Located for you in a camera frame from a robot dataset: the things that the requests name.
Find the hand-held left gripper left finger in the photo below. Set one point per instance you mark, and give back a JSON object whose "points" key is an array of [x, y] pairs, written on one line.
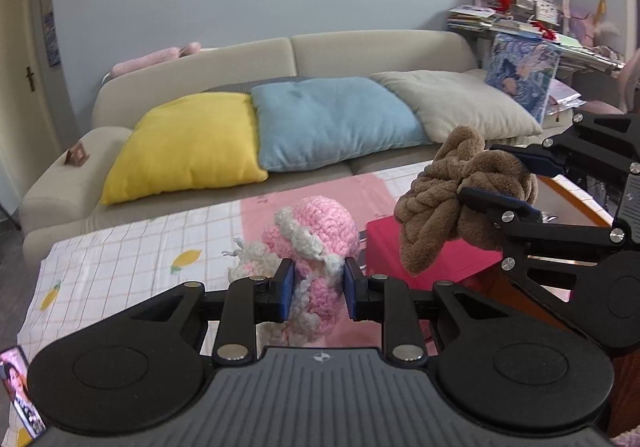
{"points": [[286, 289]]}

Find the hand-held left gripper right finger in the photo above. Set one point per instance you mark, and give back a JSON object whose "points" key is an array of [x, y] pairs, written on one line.
{"points": [[351, 292]]}

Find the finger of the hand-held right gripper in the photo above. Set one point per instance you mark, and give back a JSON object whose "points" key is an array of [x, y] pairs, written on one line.
{"points": [[525, 209], [542, 162]]}

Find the orange cardboard box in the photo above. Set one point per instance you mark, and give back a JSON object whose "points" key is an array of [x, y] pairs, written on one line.
{"points": [[560, 184]]}

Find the pink crochet toy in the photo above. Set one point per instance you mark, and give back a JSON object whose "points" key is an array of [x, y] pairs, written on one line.
{"points": [[320, 232]]}

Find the brown plush toy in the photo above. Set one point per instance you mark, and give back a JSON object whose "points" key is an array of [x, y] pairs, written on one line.
{"points": [[440, 197]]}

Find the red lidded plastic box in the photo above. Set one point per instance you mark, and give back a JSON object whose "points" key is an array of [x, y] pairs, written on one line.
{"points": [[390, 239]]}

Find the pile of papers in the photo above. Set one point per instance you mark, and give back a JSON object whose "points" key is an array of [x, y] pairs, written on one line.
{"points": [[565, 97]]}

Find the pink desk chair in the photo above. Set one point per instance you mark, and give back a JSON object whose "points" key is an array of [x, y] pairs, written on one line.
{"points": [[607, 106]]}

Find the printed cartoon pillow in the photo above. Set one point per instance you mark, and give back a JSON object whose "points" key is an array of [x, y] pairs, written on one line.
{"points": [[522, 77]]}

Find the grey-beige pillow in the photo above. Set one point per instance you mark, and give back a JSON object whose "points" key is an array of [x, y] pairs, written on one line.
{"points": [[460, 102]]}

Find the white desk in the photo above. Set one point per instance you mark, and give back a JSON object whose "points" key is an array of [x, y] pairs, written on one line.
{"points": [[580, 54]]}

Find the pink plush toy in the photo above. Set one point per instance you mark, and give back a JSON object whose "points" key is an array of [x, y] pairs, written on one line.
{"points": [[600, 24]]}

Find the stack of books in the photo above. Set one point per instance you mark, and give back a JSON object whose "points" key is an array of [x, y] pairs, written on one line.
{"points": [[472, 17]]}

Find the checked lemon print sheet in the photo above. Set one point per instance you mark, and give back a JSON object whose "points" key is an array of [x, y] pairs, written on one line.
{"points": [[125, 257]]}

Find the blue pillow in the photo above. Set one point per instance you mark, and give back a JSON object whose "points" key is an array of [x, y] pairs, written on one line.
{"points": [[335, 122]]}

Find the yellow pillow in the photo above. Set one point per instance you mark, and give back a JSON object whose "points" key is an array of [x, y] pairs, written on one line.
{"points": [[190, 147]]}

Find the beige sofa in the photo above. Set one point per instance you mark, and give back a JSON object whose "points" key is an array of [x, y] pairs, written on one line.
{"points": [[370, 52]]}

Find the purple fuzzy cloth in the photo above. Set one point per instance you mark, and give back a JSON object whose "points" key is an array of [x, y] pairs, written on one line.
{"points": [[629, 441]]}

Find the small brown box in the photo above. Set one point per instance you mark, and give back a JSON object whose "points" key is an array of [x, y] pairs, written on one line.
{"points": [[77, 155]]}

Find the pink bolster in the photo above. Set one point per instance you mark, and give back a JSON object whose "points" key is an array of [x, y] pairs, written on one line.
{"points": [[150, 59]]}

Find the smartphone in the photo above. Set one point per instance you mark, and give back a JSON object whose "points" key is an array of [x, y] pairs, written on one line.
{"points": [[20, 389]]}

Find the cream door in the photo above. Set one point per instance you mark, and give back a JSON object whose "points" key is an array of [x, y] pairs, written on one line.
{"points": [[17, 77]]}

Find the wall poster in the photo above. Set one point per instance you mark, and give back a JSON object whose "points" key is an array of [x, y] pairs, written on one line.
{"points": [[51, 39]]}

